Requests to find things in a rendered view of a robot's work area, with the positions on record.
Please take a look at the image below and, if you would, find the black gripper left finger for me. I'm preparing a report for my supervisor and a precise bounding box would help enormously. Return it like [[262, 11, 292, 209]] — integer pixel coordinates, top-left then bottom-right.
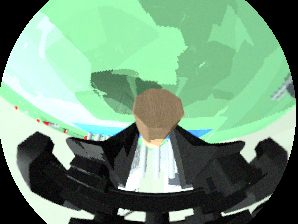
[[65, 123, 140, 189]]

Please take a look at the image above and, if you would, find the metal hook tool with tan handle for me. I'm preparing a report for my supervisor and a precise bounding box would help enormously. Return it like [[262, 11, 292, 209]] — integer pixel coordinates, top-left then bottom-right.
[[133, 88, 185, 148]]

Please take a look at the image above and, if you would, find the blue flat strip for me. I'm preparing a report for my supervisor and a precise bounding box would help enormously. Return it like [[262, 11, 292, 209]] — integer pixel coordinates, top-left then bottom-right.
[[72, 121, 213, 137]]

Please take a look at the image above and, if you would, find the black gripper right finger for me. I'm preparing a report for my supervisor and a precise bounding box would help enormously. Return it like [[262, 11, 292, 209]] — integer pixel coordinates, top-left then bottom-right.
[[169, 124, 245, 189]]

